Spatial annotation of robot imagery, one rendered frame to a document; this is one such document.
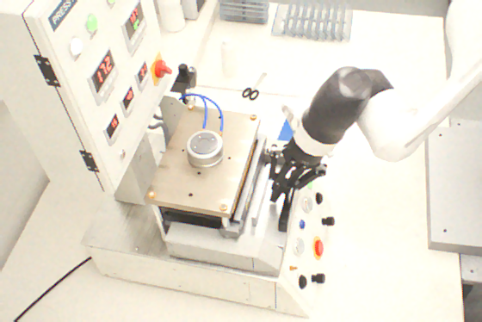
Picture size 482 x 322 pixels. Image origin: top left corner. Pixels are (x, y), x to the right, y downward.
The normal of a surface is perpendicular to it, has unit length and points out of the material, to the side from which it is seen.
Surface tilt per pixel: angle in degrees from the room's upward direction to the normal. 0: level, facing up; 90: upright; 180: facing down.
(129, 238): 0
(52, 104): 90
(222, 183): 0
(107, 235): 0
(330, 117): 83
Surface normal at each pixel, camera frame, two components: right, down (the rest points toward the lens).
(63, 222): 0.00, -0.64
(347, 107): 0.02, 0.70
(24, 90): -0.22, 0.75
